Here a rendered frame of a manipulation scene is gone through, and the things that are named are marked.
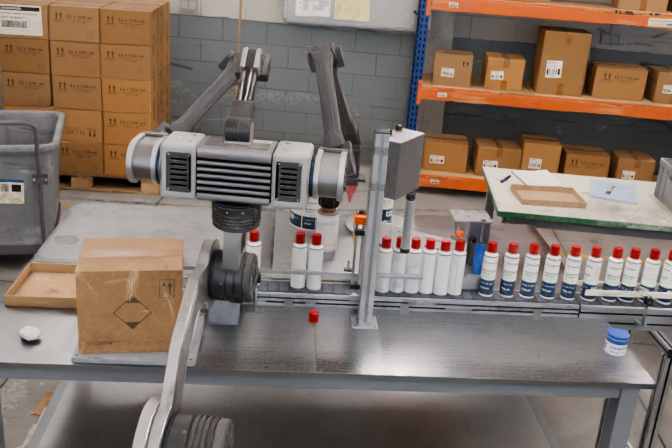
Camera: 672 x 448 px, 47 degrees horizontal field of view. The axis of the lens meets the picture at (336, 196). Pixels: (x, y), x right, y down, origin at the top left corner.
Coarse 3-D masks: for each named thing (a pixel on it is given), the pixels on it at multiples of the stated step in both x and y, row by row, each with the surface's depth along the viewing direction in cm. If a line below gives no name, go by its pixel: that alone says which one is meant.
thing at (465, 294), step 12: (264, 288) 270; (276, 288) 270; (288, 288) 271; (324, 288) 273; (336, 288) 274; (348, 288) 274; (480, 300) 274; (492, 300) 274; (504, 300) 274; (516, 300) 275; (528, 300) 276; (540, 300) 276; (552, 300) 277; (564, 300) 278; (576, 300) 279
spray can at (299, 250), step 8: (296, 232) 266; (304, 232) 267; (296, 240) 266; (304, 240) 266; (296, 248) 266; (304, 248) 266; (296, 256) 267; (304, 256) 267; (296, 264) 268; (304, 264) 269; (296, 280) 270; (304, 280) 271; (296, 288) 271
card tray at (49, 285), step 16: (32, 272) 279; (48, 272) 280; (64, 272) 280; (16, 288) 265; (32, 288) 267; (48, 288) 268; (64, 288) 269; (16, 304) 255; (32, 304) 256; (48, 304) 256; (64, 304) 256
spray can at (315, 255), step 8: (312, 240) 266; (320, 240) 266; (312, 248) 265; (320, 248) 266; (312, 256) 266; (320, 256) 267; (312, 264) 267; (320, 264) 268; (312, 280) 269; (320, 280) 270; (312, 288) 270; (320, 288) 272
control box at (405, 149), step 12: (396, 132) 249; (408, 132) 250; (420, 132) 251; (396, 144) 239; (408, 144) 242; (420, 144) 250; (396, 156) 240; (408, 156) 245; (420, 156) 253; (396, 168) 241; (408, 168) 247; (420, 168) 255; (396, 180) 242; (408, 180) 249; (384, 192) 245; (396, 192) 243; (408, 192) 251
